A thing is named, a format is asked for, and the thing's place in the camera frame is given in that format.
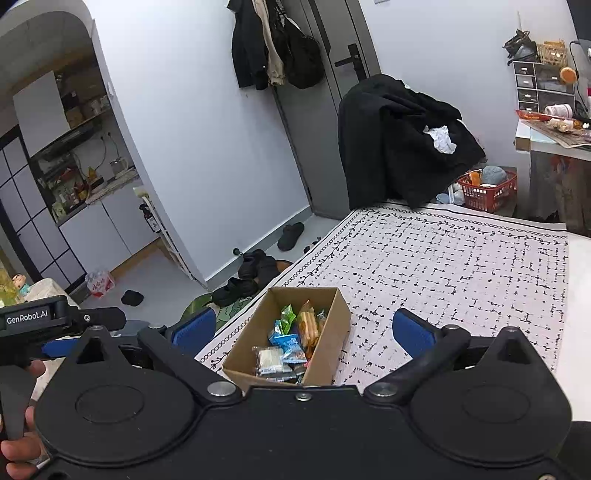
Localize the white patterned bed cloth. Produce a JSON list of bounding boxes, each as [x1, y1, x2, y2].
[[193, 201, 570, 388]]

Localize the green leaf cartoon rug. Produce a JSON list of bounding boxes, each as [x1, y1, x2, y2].
[[180, 294, 252, 331]]

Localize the pile of black shoes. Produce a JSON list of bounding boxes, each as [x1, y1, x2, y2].
[[211, 249, 291, 308]]

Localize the brown cardboard box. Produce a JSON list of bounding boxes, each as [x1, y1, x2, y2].
[[222, 287, 352, 390]]

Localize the white kitchen cabinet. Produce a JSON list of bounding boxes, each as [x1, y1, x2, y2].
[[1, 129, 156, 292]]

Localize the pink tissue pack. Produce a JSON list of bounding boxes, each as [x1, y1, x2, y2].
[[85, 269, 115, 298]]

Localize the grey door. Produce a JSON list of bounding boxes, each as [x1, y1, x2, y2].
[[274, 1, 381, 220]]

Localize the black clothes on chair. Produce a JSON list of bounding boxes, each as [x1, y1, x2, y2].
[[338, 74, 486, 210]]

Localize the grey drawer organizer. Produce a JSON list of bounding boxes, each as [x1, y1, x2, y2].
[[512, 61, 575, 112]]

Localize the orange cracker packet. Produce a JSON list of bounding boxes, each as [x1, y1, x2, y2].
[[297, 300, 320, 359]]

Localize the person's left hand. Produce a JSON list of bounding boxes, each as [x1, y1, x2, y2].
[[1, 360, 46, 479]]

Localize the hanging dark jackets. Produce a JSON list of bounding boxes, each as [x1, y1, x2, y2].
[[228, 0, 325, 91]]

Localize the blue green candy packet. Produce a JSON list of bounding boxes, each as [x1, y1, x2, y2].
[[269, 320, 290, 338]]

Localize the white clear wrapped cake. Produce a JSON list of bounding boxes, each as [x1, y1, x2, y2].
[[252, 346, 297, 382]]

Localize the blue snack packet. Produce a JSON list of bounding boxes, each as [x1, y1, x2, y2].
[[270, 334, 308, 365]]

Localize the light green snack packet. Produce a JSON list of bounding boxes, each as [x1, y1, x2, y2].
[[280, 305, 297, 335]]

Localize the white desk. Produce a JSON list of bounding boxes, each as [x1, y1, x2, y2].
[[514, 112, 590, 236]]

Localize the red plastic basket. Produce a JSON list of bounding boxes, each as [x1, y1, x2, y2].
[[458, 171, 517, 213]]

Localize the black slipper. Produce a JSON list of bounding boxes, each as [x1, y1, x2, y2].
[[276, 222, 304, 252]]

